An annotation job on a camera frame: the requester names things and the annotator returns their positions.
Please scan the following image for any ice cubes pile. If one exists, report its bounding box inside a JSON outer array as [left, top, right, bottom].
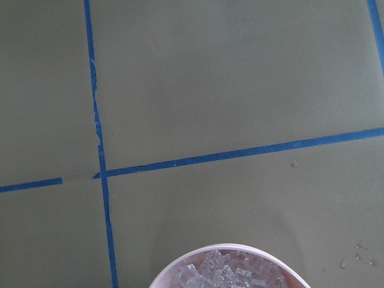
[[171, 250, 288, 288]]

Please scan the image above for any pink bowl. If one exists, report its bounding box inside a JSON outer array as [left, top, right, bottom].
[[149, 244, 310, 288]]

